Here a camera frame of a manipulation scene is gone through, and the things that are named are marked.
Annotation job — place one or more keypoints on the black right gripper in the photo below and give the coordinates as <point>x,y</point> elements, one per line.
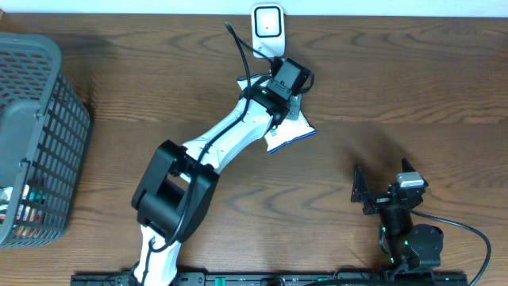
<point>378,201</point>

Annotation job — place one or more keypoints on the cream snack bag blue trim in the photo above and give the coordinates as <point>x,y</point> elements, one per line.
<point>258,123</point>

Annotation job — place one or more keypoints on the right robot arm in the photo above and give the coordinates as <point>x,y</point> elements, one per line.
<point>413,248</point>

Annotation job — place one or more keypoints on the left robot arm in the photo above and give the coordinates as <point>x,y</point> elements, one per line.
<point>176,189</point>

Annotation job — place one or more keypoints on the white barcode scanner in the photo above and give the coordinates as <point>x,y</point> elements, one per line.
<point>268,30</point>

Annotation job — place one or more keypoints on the grey plastic mesh basket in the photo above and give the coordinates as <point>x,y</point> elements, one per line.
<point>45,131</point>

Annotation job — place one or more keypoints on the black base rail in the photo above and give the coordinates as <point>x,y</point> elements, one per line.
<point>242,279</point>

